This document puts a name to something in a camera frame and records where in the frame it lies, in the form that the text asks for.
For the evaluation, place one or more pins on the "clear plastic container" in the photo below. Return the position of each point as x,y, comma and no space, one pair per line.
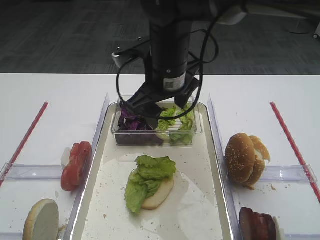
144,137

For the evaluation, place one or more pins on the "bun bottom on tray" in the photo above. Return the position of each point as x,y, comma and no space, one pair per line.
165,188

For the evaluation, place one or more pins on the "sesame bun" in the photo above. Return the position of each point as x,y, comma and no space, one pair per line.
261,155
240,157

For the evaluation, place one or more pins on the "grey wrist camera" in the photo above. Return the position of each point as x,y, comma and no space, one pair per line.
139,48

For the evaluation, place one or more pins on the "meat patty slice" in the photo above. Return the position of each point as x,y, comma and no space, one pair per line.
253,225
270,225

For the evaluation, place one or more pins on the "right lower clear rail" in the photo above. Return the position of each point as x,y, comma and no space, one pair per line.
291,236

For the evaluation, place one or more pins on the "white block by meat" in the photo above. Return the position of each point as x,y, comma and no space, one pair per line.
278,230

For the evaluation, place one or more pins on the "sesame bun top front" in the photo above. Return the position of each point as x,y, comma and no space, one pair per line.
240,157

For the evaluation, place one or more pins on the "green lettuce pile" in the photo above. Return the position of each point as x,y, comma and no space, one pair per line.
178,131

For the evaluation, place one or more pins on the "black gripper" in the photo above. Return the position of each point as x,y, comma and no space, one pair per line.
161,84

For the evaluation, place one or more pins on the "green lettuce leaf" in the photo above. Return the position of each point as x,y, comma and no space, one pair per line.
144,181

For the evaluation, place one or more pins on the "right red strip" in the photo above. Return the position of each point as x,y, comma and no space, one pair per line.
296,150

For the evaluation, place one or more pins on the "white block by tomatoes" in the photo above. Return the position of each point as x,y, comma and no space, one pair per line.
65,158

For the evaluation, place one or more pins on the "rear tomato slice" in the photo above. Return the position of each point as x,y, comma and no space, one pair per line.
82,147

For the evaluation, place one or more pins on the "left long clear divider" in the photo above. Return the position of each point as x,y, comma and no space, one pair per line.
97,130

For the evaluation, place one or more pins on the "clear rail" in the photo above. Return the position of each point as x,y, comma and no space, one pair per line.
11,236
22,172
290,174
291,236

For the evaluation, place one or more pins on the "white metal tray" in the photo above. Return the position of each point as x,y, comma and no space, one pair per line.
194,210

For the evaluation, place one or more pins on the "left upper clear rail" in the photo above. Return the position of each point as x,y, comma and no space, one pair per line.
22,172

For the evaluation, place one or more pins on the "front meat patty slice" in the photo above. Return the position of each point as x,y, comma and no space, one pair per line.
253,225

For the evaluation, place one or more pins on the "right long clear divider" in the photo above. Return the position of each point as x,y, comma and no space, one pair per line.
230,208

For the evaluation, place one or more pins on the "sesame bun rear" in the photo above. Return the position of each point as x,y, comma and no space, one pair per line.
261,155

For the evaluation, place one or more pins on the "purple cabbage pile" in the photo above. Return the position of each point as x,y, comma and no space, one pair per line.
131,122

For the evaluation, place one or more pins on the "long clear divider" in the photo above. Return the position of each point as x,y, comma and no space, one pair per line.
230,208
97,130

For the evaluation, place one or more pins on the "white stand base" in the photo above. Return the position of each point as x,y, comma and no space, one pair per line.
298,28

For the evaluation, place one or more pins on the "red strip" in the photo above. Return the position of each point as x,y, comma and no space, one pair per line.
20,147
296,150

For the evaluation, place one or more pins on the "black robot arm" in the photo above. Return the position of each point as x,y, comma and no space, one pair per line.
170,29

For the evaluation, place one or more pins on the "upright bun half left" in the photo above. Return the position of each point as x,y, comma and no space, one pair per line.
42,222

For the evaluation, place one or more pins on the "left red strip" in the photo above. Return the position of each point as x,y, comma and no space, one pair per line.
20,147

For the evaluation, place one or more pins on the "right upper clear rail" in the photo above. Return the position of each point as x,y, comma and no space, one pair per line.
290,174

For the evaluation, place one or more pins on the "rear meat patty slice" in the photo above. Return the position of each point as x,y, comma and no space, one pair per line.
270,225

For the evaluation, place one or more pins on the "left lower clear rail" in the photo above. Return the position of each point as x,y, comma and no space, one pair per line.
11,236

